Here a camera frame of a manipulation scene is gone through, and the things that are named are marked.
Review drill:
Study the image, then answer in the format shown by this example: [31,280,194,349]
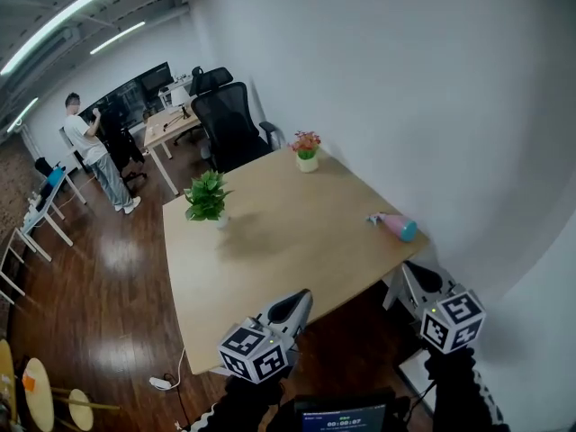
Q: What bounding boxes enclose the large black wall screen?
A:
[78,61,175,125]

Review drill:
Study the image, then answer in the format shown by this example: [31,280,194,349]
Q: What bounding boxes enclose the person's left forearm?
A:
[179,373,289,432]

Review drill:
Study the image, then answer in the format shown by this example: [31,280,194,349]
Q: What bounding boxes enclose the black chest-mounted screen device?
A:
[294,391,397,432]

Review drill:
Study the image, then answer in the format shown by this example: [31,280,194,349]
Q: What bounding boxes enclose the long ceiling tube light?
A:
[88,20,148,56]
[0,0,111,77]
[5,96,40,133]

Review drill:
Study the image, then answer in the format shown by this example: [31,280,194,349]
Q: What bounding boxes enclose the black computer monitor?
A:
[139,61,175,93]

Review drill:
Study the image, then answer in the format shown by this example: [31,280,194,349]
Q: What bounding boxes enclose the pink and teal spray bottle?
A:
[364,211,419,243]

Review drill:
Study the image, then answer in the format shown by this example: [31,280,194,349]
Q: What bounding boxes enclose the black chair with dark clothes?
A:
[99,105,149,193]

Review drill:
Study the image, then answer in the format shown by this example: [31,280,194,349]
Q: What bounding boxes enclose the large round wooden stool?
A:
[22,356,56,432]

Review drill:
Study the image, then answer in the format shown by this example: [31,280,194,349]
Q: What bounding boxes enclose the white power cable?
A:
[164,346,188,389]

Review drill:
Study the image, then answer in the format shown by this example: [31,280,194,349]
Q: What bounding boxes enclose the small round wooden stool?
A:
[67,388,122,432]

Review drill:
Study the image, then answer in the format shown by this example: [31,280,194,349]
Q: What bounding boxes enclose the white frame side table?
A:
[0,227,53,306]

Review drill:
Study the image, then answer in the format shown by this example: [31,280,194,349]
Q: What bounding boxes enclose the black mesh office chair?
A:
[191,81,283,175]

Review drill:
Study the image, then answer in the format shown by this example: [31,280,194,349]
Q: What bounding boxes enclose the red flowers in white pot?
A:
[287,130,322,174]

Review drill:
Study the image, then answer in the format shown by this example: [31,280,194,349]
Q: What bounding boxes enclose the black headrest office chair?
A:
[173,66,234,148]

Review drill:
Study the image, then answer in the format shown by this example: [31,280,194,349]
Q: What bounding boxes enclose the white narrow desk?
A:
[20,164,89,263]

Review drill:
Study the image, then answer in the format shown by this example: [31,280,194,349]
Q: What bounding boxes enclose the green plant in white pot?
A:
[183,169,234,230]

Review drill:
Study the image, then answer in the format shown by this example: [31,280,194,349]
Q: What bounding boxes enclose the wooden desk white legs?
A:
[142,105,203,196]

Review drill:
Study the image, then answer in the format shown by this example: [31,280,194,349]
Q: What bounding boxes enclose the person's right forearm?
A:
[423,346,512,432]

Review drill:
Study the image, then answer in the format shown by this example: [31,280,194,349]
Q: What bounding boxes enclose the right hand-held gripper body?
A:
[420,289,487,355]

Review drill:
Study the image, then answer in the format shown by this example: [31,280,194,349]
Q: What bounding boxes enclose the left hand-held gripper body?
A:
[217,316,299,385]

